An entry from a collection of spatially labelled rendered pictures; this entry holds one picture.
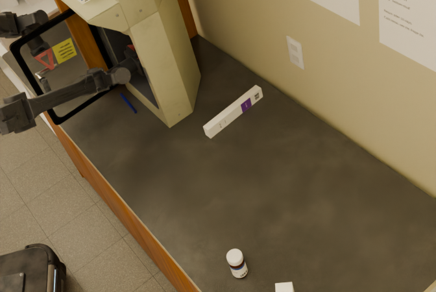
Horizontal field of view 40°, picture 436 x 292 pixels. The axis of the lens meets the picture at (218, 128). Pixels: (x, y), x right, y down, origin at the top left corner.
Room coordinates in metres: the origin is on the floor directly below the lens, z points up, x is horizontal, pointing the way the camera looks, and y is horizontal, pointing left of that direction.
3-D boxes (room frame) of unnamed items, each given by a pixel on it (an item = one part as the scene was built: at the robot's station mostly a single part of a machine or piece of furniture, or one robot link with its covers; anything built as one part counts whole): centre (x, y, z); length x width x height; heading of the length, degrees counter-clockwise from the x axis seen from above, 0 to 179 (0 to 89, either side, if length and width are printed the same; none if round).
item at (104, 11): (1.71, 0.29, 1.46); 0.32 x 0.12 x 0.10; 24
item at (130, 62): (1.71, 0.24, 1.17); 0.10 x 0.07 x 0.07; 26
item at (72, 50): (1.80, 0.45, 1.19); 0.30 x 0.01 x 0.40; 116
